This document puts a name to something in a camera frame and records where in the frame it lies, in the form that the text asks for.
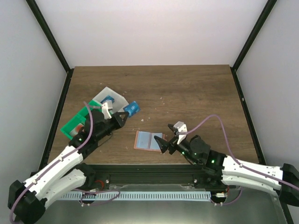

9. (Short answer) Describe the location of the purple cable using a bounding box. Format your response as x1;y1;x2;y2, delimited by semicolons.
186;114;299;206
9;101;121;224

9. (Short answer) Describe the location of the green plastic bin middle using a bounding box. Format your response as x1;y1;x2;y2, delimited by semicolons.
77;100;101;118

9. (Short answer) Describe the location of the blue card in bin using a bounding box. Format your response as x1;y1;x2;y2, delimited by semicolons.
100;95;115;104

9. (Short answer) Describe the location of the red dot card in bin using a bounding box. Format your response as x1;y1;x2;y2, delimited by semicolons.
70;123;84;137

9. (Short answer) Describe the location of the right black frame post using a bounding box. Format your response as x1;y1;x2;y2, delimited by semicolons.
232;0;278;70

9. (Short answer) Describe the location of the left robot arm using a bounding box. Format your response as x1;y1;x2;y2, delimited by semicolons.
8;109;129;224

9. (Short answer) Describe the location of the left black frame post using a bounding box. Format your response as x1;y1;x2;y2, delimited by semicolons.
25;0;71;73

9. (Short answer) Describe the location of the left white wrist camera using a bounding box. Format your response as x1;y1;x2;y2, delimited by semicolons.
101;100;113;119

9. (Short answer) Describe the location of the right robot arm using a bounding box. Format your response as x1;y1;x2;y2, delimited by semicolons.
154;122;299;207

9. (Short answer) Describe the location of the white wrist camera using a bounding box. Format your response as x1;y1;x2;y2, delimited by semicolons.
173;121;187;145
101;100;113;119

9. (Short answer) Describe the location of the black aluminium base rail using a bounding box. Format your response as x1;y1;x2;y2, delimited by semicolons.
79;164;227;191

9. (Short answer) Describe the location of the black frame post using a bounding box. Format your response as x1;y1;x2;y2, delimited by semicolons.
25;0;71;73
232;0;278;70

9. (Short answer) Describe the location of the light blue slotted cable duct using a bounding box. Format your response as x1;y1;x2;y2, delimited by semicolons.
60;191;211;202

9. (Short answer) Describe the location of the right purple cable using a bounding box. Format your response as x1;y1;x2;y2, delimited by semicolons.
186;114;299;206

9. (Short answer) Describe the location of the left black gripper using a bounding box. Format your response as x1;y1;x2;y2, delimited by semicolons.
96;112;129;141

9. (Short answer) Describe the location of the blue card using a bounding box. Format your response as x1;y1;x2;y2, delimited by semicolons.
100;95;115;104
123;101;140;118

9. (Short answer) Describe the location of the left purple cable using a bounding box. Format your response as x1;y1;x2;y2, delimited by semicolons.
9;101;121;224

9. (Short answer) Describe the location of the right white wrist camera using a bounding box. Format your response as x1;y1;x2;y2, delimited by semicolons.
173;121;187;145

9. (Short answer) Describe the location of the white plastic bin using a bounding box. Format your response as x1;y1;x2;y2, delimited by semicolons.
93;87;129;113

